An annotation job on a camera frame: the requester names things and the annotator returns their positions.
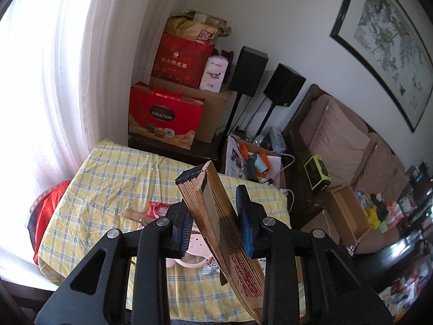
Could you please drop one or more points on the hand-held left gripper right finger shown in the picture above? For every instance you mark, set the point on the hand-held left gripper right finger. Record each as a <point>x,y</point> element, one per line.
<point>247,223</point>

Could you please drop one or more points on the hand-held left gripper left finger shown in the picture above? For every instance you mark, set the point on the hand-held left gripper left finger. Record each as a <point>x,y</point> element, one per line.
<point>181,237</point>

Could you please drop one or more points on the long brown striped box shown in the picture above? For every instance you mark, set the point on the long brown striped box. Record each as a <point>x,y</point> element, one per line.
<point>220,216</point>

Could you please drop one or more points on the pink plastic holder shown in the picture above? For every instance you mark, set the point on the pink plastic holder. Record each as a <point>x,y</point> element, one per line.
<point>196,243</point>

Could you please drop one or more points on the wooden rolling pin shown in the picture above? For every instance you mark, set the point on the wooden rolling pin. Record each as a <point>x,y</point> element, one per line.
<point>133,214</point>

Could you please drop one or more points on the pale blue orange device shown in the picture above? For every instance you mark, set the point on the pale blue orange device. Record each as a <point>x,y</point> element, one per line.
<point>260,164</point>

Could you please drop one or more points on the cardboard box of clutter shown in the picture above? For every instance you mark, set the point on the cardboard box of clutter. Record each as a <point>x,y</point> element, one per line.
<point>236,155</point>

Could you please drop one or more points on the brown sofa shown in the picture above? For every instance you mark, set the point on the brown sofa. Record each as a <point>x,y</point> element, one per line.
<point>316,225</point>

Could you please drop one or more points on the dark wooden cabinet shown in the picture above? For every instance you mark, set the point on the dark wooden cabinet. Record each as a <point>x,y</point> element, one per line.
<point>176,154</point>

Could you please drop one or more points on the green portable radio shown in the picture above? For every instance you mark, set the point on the green portable radio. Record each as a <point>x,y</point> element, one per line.
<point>316,172</point>

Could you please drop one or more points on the yellow plaid tablecloth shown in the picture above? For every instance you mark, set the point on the yellow plaid tablecloth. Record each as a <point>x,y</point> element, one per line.
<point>118,176</point>

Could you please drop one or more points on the pale blue box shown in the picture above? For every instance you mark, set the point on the pale blue box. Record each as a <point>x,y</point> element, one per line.
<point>278,140</point>

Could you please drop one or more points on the shallow cardboard tray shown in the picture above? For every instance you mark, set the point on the shallow cardboard tray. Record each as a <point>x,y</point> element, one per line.
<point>345,213</point>

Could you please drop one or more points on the black white patterned card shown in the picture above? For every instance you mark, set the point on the black white patterned card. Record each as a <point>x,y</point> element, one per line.
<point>351,250</point>

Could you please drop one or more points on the black speaker stand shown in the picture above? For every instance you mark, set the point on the black speaker stand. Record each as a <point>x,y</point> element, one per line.
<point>265,116</point>
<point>235,111</point>

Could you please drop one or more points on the large brown cardboard box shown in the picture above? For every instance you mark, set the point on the large brown cardboard box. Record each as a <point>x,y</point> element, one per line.
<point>216,115</point>

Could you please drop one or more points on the red gift box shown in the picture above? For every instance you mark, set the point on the red gift box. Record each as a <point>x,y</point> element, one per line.
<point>162,115</point>

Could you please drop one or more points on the large beige sofa cushion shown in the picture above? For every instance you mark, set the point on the large beige sofa cushion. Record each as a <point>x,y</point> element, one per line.
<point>338,138</point>

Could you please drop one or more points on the yellow plastic bag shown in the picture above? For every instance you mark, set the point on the yellow plastic bag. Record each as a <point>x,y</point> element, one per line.
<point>372,218</point>

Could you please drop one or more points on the dark wooden coffee table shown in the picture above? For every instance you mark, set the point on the dark wooden coffee table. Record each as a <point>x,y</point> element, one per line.
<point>372,267</point>

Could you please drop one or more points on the black cloth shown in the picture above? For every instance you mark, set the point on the black cloth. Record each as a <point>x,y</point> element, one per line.
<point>379,203</point>

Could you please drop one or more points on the black speaker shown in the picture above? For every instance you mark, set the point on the black speaker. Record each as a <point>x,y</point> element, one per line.
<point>248,71</point>
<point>284,84</point>

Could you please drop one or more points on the pile of colourful packets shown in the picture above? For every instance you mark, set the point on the pile of colourful packets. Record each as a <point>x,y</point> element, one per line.
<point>392,213</point>

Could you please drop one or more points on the white pink box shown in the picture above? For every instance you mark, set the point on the white pink box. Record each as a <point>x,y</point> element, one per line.
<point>212,74</point>

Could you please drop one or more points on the pile of assorted bags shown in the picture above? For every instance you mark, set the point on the pile of assorted bags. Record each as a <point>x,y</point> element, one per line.
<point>406,287</point>

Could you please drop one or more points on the red gift bag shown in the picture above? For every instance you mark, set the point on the red gift bag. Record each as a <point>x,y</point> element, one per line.
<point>179,61</point>

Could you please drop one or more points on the white curtain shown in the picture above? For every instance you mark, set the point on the white curtain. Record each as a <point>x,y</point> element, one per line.
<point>50,91</point>

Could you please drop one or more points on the gold crumpled bag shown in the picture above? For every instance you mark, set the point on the gold crumpled bag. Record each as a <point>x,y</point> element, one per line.
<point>192,27</point>

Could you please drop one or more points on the framed ink painting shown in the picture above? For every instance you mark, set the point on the framed ink painting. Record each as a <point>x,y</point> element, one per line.
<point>389,30</point>

